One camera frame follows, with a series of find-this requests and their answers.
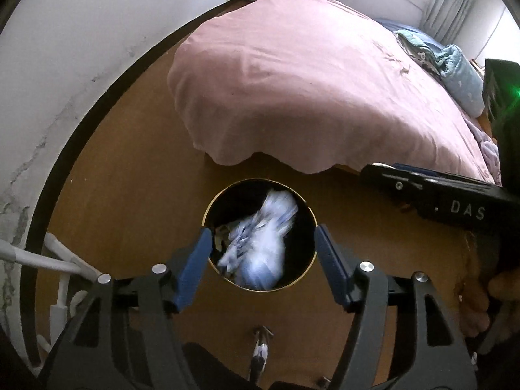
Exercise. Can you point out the white desk frame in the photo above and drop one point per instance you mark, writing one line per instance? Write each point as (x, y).
(40, 262)

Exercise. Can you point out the dark blue pillow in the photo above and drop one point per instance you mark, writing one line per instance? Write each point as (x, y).
(422, 34)

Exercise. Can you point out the green patterned cloth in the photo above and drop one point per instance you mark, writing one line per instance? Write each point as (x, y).
(418, 50)

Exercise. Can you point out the bed with pink cover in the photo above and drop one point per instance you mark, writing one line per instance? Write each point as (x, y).
(304, 89)

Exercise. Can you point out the black round trash bin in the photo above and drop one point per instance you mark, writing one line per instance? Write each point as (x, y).
(239, 203)

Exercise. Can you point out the grey curtain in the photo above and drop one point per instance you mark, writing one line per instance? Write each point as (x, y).
(451, 0)

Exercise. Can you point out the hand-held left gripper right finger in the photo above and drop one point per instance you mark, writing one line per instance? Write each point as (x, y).
(331, 268)

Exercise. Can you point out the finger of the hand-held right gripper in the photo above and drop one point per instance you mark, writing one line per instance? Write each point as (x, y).
(390, 183)

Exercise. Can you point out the lavender cloth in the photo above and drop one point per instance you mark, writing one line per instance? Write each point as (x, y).
(485, 150)

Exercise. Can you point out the light blue quilt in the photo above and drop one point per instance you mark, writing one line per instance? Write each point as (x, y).
(459, 77)

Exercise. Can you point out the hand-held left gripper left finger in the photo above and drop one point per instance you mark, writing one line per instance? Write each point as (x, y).
(195, 264)

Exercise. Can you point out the small metallic object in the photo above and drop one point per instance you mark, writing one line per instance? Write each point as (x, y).
(261, 349)

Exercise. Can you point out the white blue diaper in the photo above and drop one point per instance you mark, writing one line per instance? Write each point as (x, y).
(260, 243)

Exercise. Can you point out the person's right hand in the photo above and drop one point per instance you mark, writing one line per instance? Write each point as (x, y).
(473, 292)

